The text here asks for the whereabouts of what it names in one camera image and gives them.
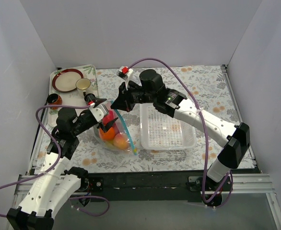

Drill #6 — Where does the orange fake fruit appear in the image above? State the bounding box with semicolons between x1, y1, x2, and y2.
99;127;115;141

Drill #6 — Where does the clear zip top bag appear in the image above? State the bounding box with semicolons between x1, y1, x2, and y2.
94;101;137;155

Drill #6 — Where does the white plastic mesh basket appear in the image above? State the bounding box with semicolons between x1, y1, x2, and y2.
140;103;197;151

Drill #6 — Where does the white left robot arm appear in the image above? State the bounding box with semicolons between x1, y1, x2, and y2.
7;93;114;230

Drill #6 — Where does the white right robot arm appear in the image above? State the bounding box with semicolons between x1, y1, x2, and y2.
111;67;250;191

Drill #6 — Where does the red fake apple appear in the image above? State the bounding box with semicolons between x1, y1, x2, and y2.
103;110;119;134

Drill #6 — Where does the peach fake fruit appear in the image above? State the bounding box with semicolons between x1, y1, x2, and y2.
113;133;129;150

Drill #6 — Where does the cream yellow cup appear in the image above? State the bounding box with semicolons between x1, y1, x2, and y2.
75;78;91;97

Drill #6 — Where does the floral serving tray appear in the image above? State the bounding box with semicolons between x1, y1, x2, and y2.
48;64;100;127

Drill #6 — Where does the red rimmed plate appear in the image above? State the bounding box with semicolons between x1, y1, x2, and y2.
52;69;84;92

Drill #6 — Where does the orange black cup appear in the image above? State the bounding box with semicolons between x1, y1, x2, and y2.
47;93;62;105

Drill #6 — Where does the floral table mat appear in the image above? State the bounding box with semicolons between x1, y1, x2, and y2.
32;66;256;174

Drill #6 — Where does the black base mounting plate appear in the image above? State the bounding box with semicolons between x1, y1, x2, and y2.
87;170;203;202

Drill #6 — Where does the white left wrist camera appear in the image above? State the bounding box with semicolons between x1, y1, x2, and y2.
88;102;109;123

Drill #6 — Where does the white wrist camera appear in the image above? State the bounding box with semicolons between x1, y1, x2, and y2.
88;102;109;123
117;66;134;89

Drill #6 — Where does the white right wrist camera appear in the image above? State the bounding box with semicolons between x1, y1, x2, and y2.
117;66;134;89

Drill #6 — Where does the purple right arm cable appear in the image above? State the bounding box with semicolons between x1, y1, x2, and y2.
127;57;234;208

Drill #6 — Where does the aluminium frame rail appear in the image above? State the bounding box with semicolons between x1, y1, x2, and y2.
7;174;281;230

